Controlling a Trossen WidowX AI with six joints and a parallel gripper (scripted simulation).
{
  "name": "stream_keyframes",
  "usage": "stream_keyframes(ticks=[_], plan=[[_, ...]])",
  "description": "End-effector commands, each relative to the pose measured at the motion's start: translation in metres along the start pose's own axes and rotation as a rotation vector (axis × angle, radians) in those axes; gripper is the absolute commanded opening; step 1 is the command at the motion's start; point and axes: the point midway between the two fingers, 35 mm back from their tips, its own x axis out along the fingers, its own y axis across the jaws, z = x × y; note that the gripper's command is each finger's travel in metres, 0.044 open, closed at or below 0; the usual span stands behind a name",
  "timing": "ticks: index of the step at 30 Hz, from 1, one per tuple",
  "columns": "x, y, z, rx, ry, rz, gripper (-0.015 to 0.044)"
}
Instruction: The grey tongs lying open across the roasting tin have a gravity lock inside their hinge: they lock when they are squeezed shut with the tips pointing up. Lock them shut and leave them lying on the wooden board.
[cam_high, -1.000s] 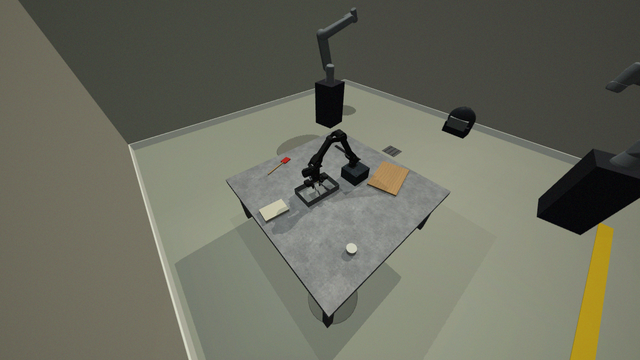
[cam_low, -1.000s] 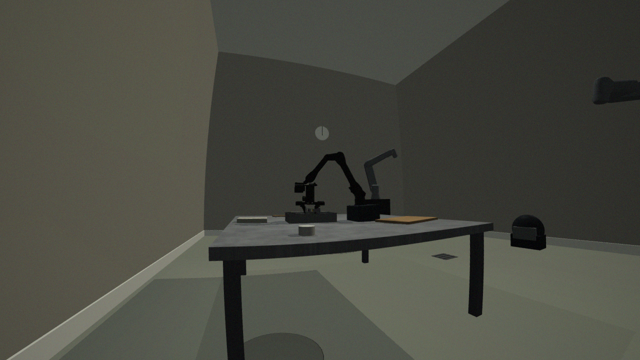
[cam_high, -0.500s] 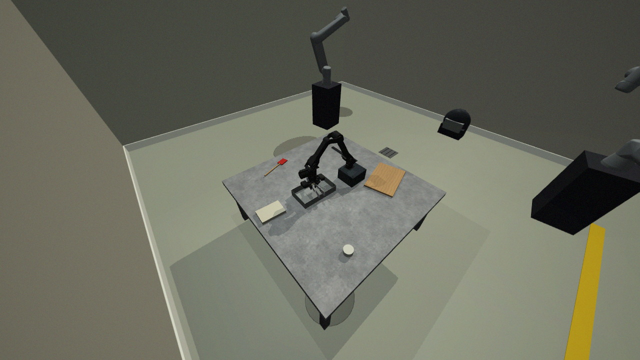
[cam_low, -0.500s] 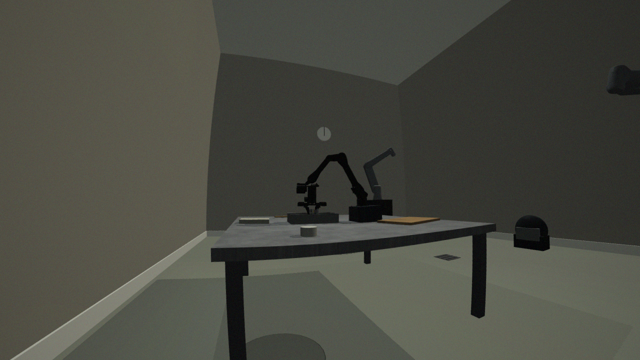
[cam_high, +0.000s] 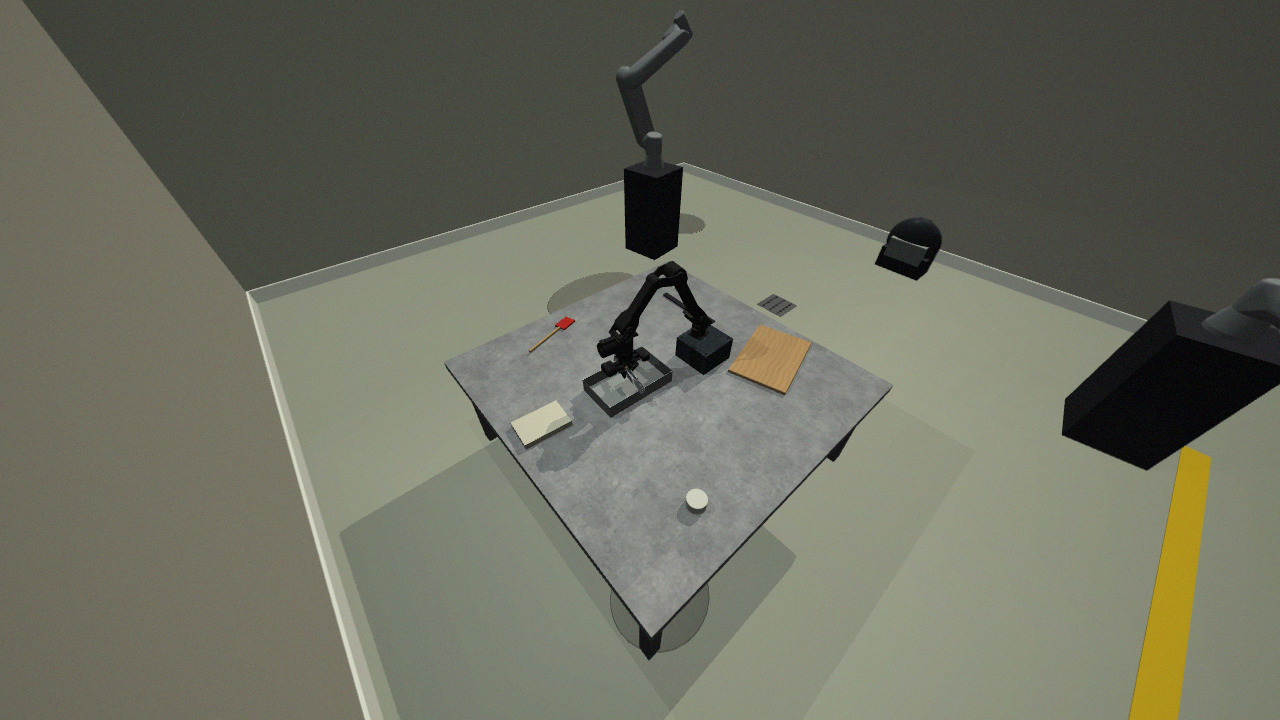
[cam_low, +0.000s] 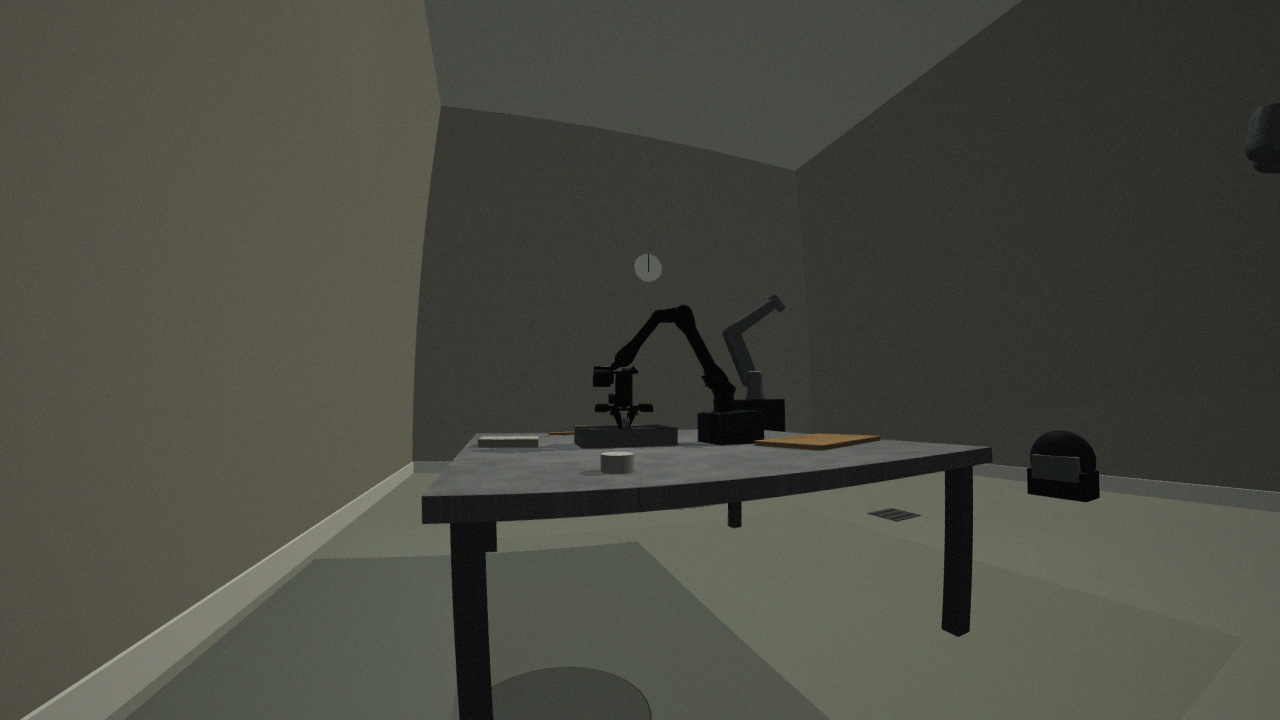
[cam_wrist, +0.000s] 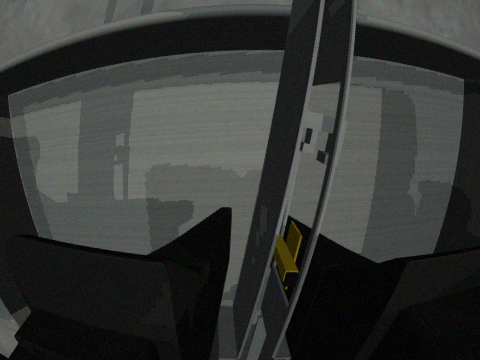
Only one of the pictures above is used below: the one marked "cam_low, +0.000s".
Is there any beige flat rectangular block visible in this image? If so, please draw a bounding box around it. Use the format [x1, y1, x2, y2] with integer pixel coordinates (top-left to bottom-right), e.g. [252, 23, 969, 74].
[477, 436, 538, 448]

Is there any light brown wooden board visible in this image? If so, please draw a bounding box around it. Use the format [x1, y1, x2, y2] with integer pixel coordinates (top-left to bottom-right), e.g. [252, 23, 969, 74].
[754, 433, 881, 451]

